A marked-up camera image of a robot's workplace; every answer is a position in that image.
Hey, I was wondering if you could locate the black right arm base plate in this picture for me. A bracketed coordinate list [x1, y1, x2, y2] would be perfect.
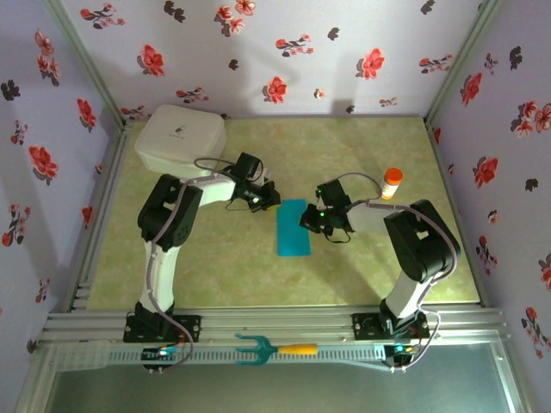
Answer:
[351, 311, 430, 342]

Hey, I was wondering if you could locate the aluminium side rail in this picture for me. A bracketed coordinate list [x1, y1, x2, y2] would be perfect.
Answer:
[64, 122, 130, 311]
[424, 120, 492, 307]

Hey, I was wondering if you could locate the grey slotted cable duct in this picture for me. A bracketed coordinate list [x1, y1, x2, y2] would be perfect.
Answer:
[55, 339, 388, 372]

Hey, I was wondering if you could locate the long aluminium frame rail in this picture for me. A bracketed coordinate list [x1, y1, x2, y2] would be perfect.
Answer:
[40, 305, 511, 343]

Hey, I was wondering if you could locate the orange-capped small bottle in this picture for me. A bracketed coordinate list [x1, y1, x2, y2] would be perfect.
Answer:
[377, 167, 405, 201]

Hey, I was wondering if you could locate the white square lidded container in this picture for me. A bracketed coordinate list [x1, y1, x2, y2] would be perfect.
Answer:
[133, 104, 228, 180]

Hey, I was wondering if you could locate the teal garden fork yellow handle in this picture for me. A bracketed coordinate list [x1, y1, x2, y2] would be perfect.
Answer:
[234, 333, 319, 367]

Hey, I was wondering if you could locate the teal cloth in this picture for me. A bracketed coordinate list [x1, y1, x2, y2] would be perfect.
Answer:
[275, 198, 312, 258]

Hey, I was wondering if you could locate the grey right arm cable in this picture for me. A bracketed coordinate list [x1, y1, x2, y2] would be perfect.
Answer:
[337, 171, 462, 373]

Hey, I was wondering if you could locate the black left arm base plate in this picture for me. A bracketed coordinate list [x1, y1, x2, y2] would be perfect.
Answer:
[123, 312, 203, 344]

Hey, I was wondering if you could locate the aluminium corner post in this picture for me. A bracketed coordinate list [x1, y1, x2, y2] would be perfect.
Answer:
[424, 0, 497, 125]
[42, 0, 130, 126]

